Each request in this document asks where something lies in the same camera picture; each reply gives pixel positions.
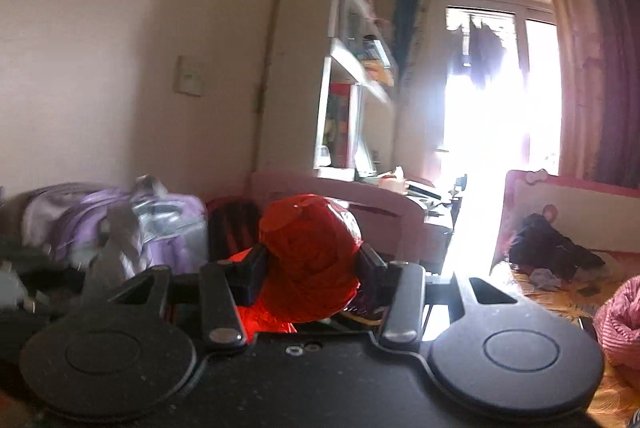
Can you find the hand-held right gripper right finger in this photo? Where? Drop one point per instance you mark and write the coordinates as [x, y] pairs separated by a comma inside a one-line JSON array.
[[374, 270]]

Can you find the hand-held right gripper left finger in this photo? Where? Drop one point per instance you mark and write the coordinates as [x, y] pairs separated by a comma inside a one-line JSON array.
[[250, 275]]

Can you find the red plastic bag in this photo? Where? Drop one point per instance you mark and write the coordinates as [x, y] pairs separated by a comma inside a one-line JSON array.
[[305, 258]]

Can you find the black red backpack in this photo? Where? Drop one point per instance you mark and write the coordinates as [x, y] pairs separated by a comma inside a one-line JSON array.
[[232, 223]]

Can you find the pink desk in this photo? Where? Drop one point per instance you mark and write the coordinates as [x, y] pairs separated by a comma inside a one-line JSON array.
[[350, 195]]

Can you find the purple backpack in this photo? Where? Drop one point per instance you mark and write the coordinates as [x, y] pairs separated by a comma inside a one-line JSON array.
[[170, 228]]

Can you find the tissue box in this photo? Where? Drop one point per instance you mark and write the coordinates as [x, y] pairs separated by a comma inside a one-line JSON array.
[[392, 179]]

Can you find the dark desk chair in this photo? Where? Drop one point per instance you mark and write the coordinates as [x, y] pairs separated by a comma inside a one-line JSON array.
[[459, 195]]

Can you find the bed with orange sheet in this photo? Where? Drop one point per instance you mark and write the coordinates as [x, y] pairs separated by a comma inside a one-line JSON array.
[[500, 268]]

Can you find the red picture book box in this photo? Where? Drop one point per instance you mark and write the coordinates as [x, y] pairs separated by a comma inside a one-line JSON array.
[[342, 123]]

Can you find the small grey cloth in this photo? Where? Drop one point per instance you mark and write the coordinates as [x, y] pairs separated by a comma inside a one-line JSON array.
[[545, 279]]

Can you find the black clothing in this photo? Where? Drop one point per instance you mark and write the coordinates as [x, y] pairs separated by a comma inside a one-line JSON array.
[[550, 243]]

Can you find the orange patterned bed quilt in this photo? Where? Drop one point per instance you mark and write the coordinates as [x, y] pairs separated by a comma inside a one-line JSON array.
[[565, 303]]

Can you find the yellow folders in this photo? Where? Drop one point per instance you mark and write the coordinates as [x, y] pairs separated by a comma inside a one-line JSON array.
[[378, 72]]

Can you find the pink white headboard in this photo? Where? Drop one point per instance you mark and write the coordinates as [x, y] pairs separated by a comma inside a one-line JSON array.
[[575, 203]]

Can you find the white bookshelf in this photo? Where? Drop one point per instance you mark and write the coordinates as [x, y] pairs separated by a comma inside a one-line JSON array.
[[300, 58]]

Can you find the balcony glass door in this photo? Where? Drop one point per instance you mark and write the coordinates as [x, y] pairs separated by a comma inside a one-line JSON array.
[[535, 108]]

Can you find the hanging dark clothes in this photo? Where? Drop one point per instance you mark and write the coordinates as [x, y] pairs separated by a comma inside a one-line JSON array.
[[482, 53]]

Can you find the pink red blanket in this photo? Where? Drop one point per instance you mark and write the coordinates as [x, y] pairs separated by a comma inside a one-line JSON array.
[[622, 328]]

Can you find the blue patterned curtain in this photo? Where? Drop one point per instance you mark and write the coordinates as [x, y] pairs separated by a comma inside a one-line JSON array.
[[411, 8]]

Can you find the pink purple curtain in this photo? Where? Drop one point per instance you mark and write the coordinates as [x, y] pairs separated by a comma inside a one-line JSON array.
[[610, 83]]

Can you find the cream curtain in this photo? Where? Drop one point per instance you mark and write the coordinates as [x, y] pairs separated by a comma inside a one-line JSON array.
[[562, 33]]

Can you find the wall switch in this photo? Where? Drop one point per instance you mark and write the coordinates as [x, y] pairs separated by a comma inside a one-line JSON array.
[[188, 76]]

